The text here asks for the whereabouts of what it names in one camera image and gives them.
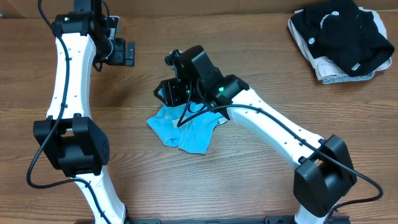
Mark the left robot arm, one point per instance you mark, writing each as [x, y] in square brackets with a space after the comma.
[85, 39]

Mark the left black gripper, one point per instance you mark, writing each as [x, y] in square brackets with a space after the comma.
[130, 53]

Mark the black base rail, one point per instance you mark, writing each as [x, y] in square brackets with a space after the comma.
[211, 221]

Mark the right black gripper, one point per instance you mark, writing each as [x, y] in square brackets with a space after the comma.
[168, 93]

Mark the grey striped folded garment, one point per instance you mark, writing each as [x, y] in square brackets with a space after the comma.
[346, 78]

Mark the light blue t-shirt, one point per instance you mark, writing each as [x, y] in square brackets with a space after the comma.
[194, 136]

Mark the black folded garment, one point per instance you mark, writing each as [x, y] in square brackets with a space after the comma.
[342, 34]

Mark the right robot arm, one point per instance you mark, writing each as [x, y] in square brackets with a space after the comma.
[322, 167]

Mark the beige folded garment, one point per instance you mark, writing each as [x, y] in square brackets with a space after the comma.
[325, 67]

